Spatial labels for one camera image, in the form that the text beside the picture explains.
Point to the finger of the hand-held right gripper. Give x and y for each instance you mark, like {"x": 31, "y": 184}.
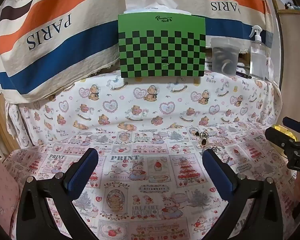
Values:
{"x": 296, "y": 124}
{"x": 280, "y": 138}

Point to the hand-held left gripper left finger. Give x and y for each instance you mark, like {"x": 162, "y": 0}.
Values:
{"x": 82, "y": 173}

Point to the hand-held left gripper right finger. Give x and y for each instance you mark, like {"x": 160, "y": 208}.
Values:
{"x": 218, "y": 173}

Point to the gold pendant with dark stone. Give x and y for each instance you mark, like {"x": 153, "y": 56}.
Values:
{"x": 203, "y": 143}

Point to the silver brooch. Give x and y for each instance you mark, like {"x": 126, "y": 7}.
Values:
{"x": 205, "y": 135}

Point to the wooden panel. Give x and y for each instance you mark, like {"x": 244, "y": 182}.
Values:
{"x": 292, "y": 67}

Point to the patchwork print cloth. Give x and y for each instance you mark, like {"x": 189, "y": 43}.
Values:
{"x": 150, "y": 180}

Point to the purple pen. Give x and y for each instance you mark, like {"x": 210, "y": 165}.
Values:
{"x": 243, "y": 75}

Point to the clear spray bottle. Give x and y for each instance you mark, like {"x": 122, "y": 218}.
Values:
{"x": 257, "y": 52}

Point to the pink cushion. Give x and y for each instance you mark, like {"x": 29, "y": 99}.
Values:
{"x": 2, "y": 195}

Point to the bear print cloth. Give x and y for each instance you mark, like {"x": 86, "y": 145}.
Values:
{"x": 130, "y": 105}

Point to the clear plastic container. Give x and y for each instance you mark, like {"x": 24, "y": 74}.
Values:
{"x": 225, "y": 42}

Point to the small toy figure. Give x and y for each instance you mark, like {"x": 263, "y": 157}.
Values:
{"x": 291, "y": 5}

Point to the striped lettered cloth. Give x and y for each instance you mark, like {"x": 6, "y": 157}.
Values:
{"x": 52, "y": 55}

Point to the green black checkered board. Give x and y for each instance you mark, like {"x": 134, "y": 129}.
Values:
{"x": 162, "y": 47}

